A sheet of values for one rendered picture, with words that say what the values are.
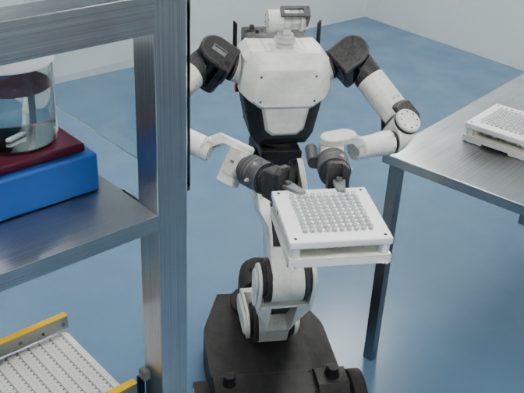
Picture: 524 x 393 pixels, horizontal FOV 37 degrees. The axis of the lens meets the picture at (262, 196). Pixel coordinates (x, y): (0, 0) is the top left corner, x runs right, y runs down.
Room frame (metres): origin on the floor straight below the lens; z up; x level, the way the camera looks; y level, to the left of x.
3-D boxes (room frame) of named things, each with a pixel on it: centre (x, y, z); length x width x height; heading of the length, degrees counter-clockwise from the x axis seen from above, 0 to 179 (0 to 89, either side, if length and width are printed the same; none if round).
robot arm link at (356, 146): (2.01, -0.22, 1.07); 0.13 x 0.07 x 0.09; 119
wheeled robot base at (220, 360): (2.23, -0.05, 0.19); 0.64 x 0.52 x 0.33; 11
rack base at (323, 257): (1.63, -0.17, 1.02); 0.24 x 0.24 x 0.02; 11
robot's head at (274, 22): (2.25, -0.04, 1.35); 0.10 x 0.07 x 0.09; 101
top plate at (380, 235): (1.63, -0.17, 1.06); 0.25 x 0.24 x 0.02; 101
